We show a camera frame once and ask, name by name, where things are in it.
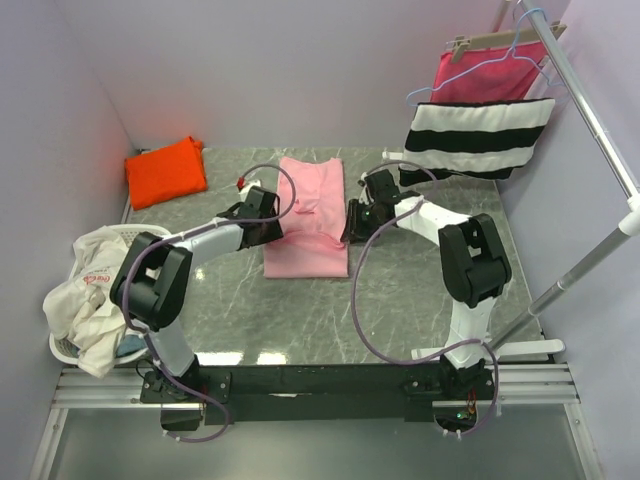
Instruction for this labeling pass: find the aluminium frame rail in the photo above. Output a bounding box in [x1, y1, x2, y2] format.
[51, 364, 581, 410]

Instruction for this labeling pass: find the light blue wire hanger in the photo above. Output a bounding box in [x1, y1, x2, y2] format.
[406, 8, 564, 107]

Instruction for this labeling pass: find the folded orange t shirt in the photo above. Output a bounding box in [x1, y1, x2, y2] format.
[125, 136, 208, 211]

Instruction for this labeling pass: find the white t shirt red print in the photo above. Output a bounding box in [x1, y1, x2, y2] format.
[42, 224, 151, 379]

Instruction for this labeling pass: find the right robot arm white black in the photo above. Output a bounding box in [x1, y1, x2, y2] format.
[343, 168, 512, 399]

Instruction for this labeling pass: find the black white striped cloth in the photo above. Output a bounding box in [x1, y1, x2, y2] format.
[399, 98, 555, 187]

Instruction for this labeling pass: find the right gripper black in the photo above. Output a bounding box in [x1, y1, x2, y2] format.
[340, 199, 383, 245]

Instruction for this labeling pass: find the wooden clip hanger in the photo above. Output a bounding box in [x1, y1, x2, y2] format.
[446, 28, 540, 63]

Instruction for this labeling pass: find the magenta hanging cloth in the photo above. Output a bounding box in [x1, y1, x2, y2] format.
[430, 42, 546, 103]

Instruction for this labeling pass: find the pink t shirt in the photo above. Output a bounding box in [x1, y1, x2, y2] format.
[263, 157, 348, 279]

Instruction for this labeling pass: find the metal clothes rack pole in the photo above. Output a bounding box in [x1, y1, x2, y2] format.
[490, 1, 639, 350]

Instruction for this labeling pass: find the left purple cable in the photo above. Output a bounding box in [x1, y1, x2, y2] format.
[119, 163, 296, 445]

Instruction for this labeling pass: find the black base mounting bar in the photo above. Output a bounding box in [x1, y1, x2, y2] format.
[140, 363, 495, 431]

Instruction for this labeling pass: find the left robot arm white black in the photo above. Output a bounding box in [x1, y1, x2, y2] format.
[110, 184, 283, 402]

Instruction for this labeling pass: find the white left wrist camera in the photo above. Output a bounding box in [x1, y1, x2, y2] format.
[236, 177, 262, 198]

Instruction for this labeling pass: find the white laundry basket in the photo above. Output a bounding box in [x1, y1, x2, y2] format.
[47, 223, 169, 369]

